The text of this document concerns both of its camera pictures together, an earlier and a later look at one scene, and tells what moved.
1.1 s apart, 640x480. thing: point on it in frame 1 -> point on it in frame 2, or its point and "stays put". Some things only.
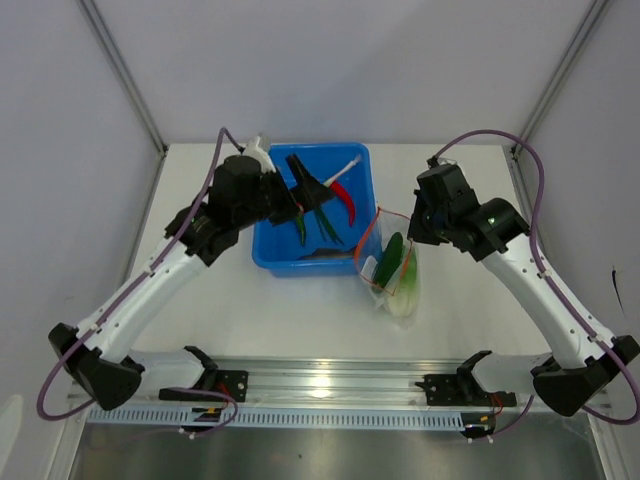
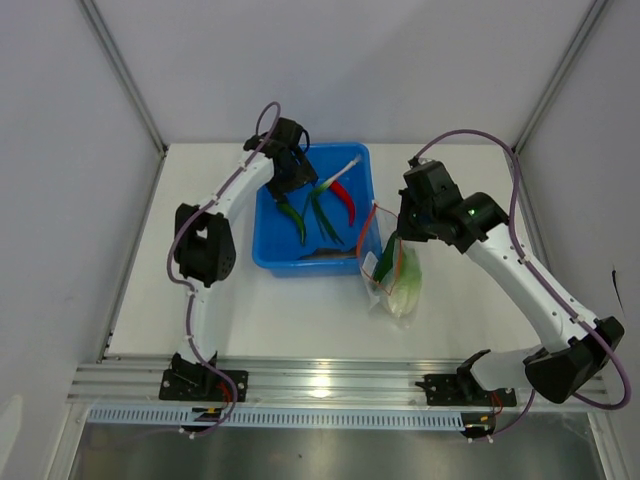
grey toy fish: x=329 y=253 stays put
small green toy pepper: x=300 y=221 stays put
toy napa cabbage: x=403 y=300 stays put
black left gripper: x=313 y=194 -> x=304 y=175
